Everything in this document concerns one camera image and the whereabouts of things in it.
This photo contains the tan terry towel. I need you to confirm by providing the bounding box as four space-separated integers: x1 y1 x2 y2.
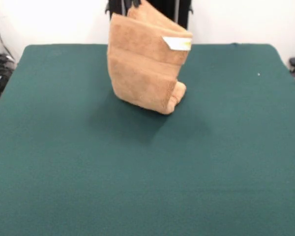
106 0 194 116

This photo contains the dark green table cloth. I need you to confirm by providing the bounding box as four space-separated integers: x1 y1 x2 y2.
0 43 295 236

